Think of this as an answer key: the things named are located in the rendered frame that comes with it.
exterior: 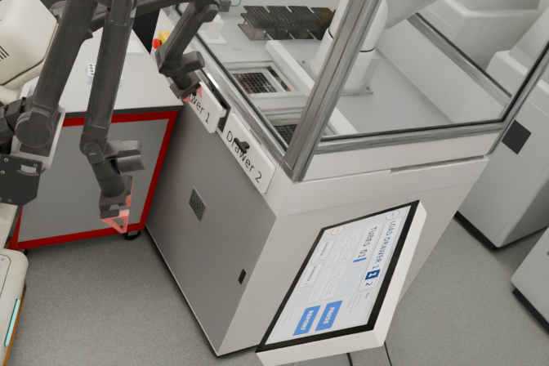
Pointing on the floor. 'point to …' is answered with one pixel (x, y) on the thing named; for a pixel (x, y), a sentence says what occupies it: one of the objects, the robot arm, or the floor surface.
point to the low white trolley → (91, 229)
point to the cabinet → (249, 234)
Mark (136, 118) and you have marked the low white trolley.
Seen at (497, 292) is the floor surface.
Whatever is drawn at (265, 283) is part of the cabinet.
